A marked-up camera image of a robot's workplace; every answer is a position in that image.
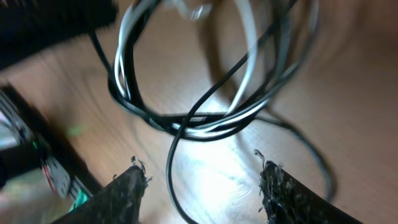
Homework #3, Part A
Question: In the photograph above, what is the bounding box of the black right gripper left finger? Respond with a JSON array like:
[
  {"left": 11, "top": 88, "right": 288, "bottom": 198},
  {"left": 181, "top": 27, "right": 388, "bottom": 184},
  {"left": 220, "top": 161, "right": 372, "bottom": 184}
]
[{"left": 55, "top": 156, "right": 152, "bottom": 224}]

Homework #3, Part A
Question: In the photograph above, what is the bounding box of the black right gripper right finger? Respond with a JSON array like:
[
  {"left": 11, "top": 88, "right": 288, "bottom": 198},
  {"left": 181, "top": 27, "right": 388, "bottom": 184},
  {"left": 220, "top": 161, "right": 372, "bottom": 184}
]
[{"left": 254, "top": 149, "right": 359, "bottom": 224}]

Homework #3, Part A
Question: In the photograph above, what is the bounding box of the thin black cable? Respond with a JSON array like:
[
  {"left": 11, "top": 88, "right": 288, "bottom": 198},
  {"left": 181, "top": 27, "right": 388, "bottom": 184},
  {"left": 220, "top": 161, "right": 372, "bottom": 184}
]
[{"left": 88, "top": 0, "right": 338, "bottom": 224}]

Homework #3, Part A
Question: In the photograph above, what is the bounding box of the white cable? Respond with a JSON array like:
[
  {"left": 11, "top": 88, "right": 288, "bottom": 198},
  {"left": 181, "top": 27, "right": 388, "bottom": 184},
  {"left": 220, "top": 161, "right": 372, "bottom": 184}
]
[{"left": 113, "top": 0, "right": 320, "bottom": 139}]

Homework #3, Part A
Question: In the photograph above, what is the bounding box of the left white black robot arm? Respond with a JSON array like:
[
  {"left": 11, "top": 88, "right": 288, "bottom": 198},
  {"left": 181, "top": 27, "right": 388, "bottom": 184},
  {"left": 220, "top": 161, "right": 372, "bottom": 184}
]
[{"left": 1, "top": 0, "right": 118, "bottom": 198}]

